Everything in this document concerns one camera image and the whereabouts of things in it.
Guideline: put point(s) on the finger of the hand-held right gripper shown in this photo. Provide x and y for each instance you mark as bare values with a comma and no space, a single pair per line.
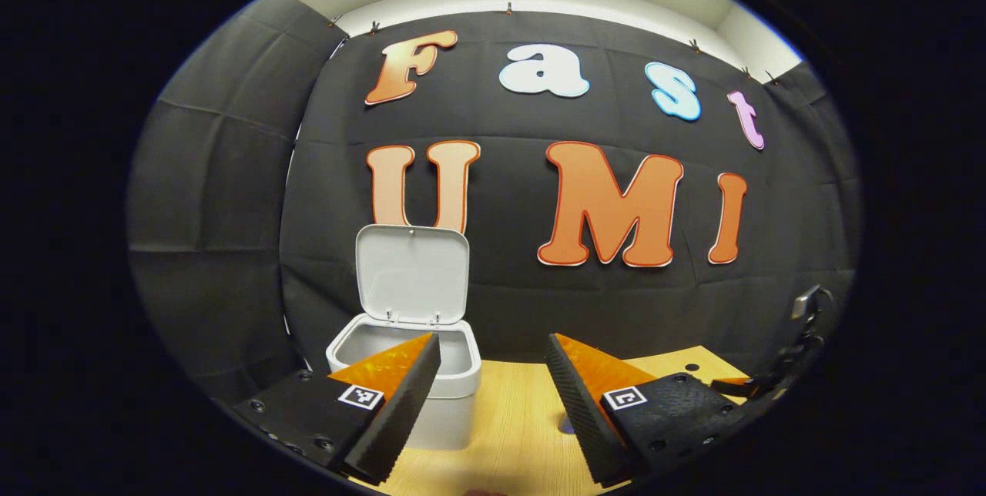
736,385

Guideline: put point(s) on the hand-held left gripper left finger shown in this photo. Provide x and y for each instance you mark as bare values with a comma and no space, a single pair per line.
400,419

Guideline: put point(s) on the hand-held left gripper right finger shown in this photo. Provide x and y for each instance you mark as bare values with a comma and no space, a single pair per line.
578,411

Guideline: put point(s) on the blue pop can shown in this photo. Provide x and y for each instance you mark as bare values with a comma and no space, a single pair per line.
566,425

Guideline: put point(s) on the white desktop garbage bin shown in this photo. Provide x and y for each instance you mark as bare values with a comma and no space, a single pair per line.
412,273

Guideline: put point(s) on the black backdrop cloth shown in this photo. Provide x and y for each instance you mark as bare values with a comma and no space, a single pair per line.
501,296

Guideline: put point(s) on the row of small cloth clips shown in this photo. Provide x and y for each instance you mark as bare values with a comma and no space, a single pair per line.
508,9

